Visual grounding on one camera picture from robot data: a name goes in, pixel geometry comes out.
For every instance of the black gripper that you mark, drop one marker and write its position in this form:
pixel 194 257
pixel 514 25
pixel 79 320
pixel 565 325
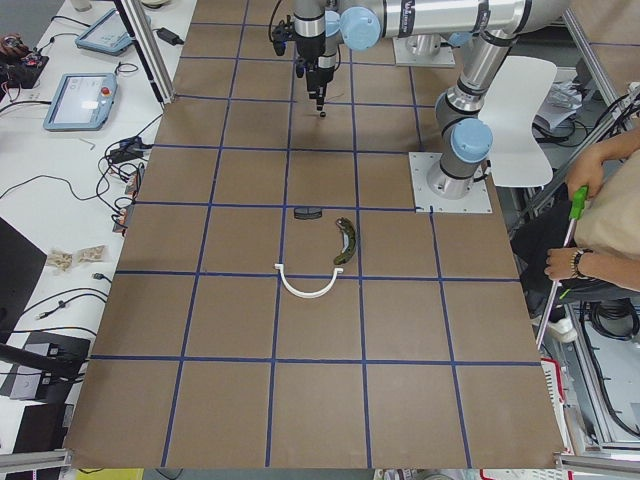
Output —
pixel 311 46
pixel 324 76

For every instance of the person right hand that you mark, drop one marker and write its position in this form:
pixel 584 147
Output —
pixel 587 170

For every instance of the person left hand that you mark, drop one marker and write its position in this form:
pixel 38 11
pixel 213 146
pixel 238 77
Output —
pixel 559 264

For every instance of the dark brake pad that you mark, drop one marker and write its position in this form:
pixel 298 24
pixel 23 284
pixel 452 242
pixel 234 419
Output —
pixel 307 213

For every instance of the olive brake shoe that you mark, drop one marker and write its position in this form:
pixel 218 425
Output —
pixel 349 235

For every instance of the black power adapter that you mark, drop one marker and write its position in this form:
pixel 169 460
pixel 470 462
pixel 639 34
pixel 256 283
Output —
pixel 169 36

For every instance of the white curved plastic part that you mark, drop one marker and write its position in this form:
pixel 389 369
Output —
pixel 308 291

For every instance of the far blue teach pendant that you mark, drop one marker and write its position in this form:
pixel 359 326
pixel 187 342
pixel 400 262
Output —
pixel 107 35

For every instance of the blue teach pendant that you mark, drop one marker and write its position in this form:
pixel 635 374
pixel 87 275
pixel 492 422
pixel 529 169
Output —
pixel 82 102
pixel 107 35

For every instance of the white chair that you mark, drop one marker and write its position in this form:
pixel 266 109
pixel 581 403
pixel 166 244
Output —
pixel 510 105

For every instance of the near blue teach pendant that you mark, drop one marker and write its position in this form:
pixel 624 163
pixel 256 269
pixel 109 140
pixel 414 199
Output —
pixel 82 102

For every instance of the bags of small parts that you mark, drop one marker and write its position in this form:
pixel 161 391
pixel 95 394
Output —
pixel 62 260

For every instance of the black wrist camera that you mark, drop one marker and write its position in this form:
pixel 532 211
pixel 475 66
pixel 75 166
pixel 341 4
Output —
pixel 281 35

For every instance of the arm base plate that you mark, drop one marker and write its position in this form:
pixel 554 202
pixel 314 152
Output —
pixel 435 192
pixel 429 51

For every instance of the aluminium frame post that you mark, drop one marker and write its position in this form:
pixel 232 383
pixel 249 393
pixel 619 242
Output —
pixel 140 32

